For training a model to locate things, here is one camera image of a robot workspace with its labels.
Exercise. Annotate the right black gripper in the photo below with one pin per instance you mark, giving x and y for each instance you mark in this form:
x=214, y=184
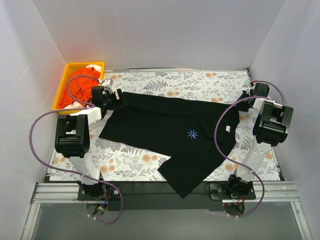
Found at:
x=243, y=101

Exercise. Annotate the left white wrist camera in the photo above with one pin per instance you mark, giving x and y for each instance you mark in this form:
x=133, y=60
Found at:
x=107, y=85

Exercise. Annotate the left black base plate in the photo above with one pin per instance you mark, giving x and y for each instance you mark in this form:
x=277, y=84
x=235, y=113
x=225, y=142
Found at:
x=98, y=192

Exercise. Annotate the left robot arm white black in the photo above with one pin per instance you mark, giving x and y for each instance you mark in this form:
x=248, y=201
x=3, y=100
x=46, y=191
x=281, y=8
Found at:
x=72, y=137

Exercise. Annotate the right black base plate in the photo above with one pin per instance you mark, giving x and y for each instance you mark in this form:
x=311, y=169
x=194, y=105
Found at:
x=220, y=191

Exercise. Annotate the yellow plastic bin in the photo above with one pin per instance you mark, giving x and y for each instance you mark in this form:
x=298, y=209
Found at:
x=76, y=85

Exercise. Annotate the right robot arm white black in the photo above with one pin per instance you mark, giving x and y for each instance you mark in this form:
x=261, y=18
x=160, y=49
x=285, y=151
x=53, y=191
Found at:
x=271, y=128

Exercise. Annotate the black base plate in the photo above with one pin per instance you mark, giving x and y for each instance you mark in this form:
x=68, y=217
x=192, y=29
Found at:
x=98, y=192
x=220, y=191

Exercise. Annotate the floral table cloth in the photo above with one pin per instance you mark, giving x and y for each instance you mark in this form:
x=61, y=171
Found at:
x=120, y=162

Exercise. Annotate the aluminium frame rail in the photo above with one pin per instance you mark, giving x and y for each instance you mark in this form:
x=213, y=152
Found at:
x=156, y=195

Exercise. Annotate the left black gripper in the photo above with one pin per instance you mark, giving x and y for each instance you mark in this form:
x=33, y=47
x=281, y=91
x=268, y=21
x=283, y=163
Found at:
x=119, y=98

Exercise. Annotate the black t shirt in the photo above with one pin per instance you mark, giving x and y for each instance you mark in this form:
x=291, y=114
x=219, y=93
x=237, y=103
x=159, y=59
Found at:
x=195, y=135

